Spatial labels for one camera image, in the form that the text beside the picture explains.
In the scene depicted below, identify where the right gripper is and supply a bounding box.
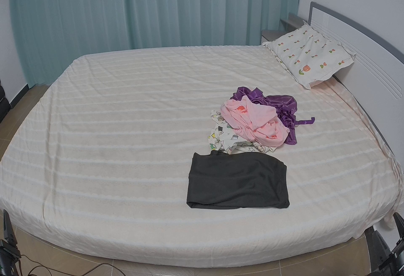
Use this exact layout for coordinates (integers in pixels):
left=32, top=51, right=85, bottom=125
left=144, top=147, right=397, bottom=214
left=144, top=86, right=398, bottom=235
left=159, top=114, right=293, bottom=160
left=367, top=212, right=404, bottom=276

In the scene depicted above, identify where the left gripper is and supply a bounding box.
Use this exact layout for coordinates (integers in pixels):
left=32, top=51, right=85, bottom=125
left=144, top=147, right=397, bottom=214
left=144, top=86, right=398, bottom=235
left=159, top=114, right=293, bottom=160
left=0, top=209, right=22, bottom=276

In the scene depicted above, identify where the black T-shirt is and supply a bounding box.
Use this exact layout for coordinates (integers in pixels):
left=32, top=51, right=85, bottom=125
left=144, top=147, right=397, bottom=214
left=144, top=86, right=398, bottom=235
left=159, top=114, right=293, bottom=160
left=186, top=150, right=290, bottom=210

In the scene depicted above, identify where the bed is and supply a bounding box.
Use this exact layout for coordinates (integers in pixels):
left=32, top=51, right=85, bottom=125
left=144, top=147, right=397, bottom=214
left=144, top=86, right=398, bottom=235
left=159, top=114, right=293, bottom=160
left=0, top=1, right=404, bottom=269

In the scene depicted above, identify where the purple garment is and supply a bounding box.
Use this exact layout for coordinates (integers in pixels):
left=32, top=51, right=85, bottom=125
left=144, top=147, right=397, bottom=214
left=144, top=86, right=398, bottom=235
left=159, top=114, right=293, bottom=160
left=230, top=86, right=315, bottom=146

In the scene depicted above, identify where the pink garment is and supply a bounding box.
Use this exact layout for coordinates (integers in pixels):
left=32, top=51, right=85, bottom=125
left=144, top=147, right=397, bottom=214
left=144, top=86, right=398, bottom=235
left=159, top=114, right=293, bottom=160
left=220, top=95, right=289, bottom=147

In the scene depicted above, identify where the white printed garment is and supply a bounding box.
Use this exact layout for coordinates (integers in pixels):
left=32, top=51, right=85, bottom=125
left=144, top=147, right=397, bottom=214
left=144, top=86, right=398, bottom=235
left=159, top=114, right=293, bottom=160
left=207, top=109, right=279, bottom=155

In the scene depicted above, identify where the white printed pillow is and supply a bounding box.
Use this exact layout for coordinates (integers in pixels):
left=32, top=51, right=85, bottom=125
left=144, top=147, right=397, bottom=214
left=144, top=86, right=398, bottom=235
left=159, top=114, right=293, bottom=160
left=262, top=20, right=357, bottom=89

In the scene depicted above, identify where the grey white bedside table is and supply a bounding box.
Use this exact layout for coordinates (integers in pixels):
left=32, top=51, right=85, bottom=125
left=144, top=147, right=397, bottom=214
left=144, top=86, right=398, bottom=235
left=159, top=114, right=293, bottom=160
left=261, top=13, right=308, bottom=45

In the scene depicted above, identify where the black cable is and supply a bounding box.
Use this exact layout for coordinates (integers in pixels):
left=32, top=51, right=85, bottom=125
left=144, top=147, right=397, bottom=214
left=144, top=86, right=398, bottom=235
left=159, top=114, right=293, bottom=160
left=19, top=254, right=128, bottom=276

